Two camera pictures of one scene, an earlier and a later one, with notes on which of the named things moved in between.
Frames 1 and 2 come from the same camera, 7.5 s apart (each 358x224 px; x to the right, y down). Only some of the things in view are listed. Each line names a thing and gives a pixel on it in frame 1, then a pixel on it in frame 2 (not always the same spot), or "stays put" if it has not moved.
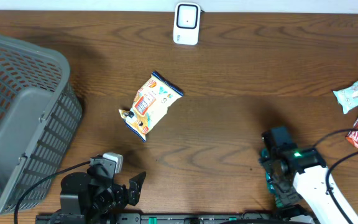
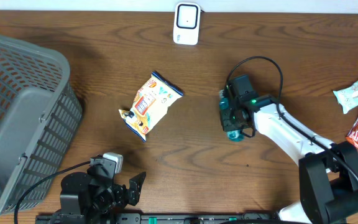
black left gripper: (135, 184) stays put
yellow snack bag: (151, 104) stays put
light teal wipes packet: (353, 96) stays put
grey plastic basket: (30, 112) stays put
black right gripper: (288, 195) → (225, 122)
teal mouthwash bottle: (265, 157) → (235, 135)
